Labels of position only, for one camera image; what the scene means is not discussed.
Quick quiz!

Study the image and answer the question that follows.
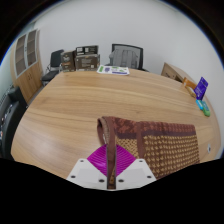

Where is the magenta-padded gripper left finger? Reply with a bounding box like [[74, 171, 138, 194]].
[[66, 143, 109, 190]]

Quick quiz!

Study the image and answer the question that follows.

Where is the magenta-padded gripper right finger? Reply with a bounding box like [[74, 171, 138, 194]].
[[114, 144, 157, 191]]

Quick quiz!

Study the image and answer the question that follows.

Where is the brown patterned towel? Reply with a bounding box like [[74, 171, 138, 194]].
[[96, 115, 201, 190]]

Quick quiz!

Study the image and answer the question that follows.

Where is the black leather office chair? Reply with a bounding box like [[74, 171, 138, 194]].
[[0, 86, 28, 160]]

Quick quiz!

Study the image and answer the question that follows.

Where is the blue box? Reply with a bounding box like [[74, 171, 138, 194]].
[[195, 99, 204, 111]]

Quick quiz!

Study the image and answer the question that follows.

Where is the green box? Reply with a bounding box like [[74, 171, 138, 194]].
[[201, 100, 212, 118]]

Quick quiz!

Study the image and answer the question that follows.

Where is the small beige box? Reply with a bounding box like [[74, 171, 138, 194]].
[[186, 87, 198, 99]]

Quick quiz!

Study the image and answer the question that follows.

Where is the white printed leaflet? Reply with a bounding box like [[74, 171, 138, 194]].
[[96, 64, 131, 76]]

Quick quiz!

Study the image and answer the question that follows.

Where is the orange box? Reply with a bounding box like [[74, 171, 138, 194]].
[[181, 77, 198, 90]]

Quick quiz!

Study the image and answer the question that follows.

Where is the low wooden side cabinet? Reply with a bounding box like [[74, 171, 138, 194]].
[[160, 61, 194, 84]]

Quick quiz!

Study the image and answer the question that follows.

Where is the purple standing card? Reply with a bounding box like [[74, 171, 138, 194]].
[[193, 76, 209, 101]]

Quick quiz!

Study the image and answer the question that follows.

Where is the small brown cardboard box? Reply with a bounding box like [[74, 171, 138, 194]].
[[60, 50, 77, 73]]

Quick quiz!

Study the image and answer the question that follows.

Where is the black mesh office chair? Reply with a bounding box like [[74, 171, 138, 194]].
[[105, 43, 149, 72]]

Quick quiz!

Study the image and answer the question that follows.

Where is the wooden cabinet with glass doors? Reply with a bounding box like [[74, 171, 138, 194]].
[[10, 28, 44, 104]]

